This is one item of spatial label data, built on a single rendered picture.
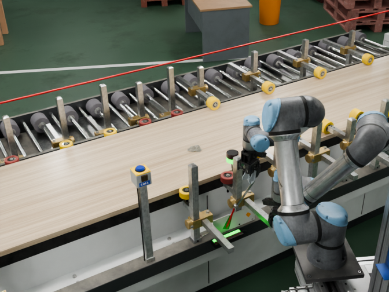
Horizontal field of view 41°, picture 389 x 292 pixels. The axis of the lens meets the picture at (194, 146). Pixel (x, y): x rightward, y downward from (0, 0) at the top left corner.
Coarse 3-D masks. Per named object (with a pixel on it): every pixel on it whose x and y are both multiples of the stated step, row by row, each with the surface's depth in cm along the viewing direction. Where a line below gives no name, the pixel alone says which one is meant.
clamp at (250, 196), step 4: (232, 196) 263; (248, 196) 263; (252, 196) 264; (228, 200) 262; (232, 200) 260; (236, 200) 260; (252, 200) 266; (228, 204) 263; (232, 204) 260; (240, 204) 262
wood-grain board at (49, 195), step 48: (288, 96) 354; (336, 96) 352; (384, 96) 350; (96, 144) 306; (144, 144) 304; (192, 144) 303; (240, 144) 301; (0, 192) 266; (48, 192) 265; (96, 192) 264; (0, 240) 234
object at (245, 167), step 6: (246, 150) 238; (246, 156) 238; (252, 156) 240; (240, 162) 240; (246, 162) 239; (252, 162) 239; (258, 162) 242; (240, 168) 242; (246, 168) 239; (252, 168) 239
